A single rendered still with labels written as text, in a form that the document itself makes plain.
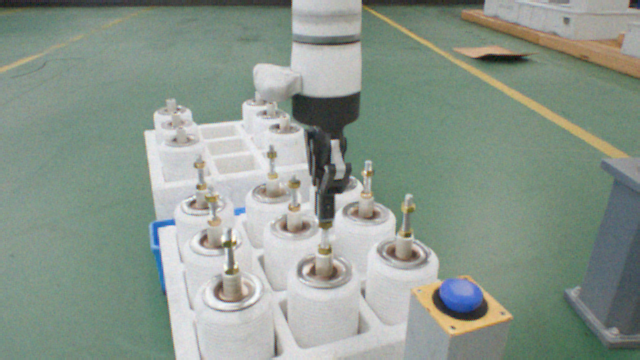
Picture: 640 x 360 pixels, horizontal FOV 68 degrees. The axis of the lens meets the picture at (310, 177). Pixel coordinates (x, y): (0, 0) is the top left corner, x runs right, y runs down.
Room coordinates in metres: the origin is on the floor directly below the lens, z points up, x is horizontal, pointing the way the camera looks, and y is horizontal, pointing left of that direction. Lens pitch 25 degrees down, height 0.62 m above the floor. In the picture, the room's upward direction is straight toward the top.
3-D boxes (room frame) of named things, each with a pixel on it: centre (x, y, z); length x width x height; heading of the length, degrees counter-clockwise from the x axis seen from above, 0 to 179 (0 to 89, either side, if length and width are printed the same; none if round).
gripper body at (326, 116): (0.51, -0.02, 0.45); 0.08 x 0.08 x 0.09
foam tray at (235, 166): (1.13, 0.21, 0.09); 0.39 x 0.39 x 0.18; 20
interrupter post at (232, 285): (0.46, 0.09, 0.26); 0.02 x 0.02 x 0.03
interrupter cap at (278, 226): (0.62, 0.02, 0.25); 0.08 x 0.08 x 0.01
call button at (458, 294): (0.37, -0.15, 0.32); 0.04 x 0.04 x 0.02
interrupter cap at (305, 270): (0.51, -0.02, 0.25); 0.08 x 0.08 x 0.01
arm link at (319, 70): (0.50, 0.00, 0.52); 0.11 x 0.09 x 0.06; 103
